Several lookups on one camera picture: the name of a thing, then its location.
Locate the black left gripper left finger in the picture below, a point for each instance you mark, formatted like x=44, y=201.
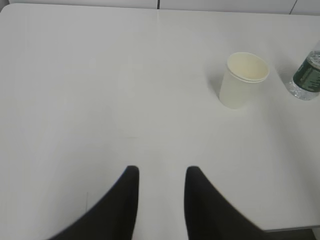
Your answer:
x=113, y=217

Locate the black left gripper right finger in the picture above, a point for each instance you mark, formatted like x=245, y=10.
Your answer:
x=209, y=216

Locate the white paper cup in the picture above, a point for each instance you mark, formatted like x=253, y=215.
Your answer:
x=243, y=75

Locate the clear green-label water bottle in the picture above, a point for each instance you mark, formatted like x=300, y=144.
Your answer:
x=305, y=83

